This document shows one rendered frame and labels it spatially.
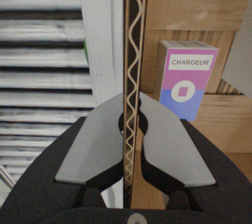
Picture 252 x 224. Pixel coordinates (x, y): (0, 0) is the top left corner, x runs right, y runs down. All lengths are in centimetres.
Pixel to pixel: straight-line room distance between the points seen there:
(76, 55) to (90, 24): 18
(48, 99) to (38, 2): 24
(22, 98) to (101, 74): 34
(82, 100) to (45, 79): 11
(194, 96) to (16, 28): 39
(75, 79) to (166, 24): 28
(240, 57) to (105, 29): 17
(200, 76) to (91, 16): 15
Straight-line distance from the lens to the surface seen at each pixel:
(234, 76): 23
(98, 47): 20
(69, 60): 37
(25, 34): 41
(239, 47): 23
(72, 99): 43
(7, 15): 59
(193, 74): 18
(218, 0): 21
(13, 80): 48
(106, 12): 19
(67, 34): 36
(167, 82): 17
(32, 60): 42
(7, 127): 64
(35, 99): 48
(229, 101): 28
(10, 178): 95
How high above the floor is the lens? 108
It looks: 58 degrees down
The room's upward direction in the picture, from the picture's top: 178 degrees counter-clockwise
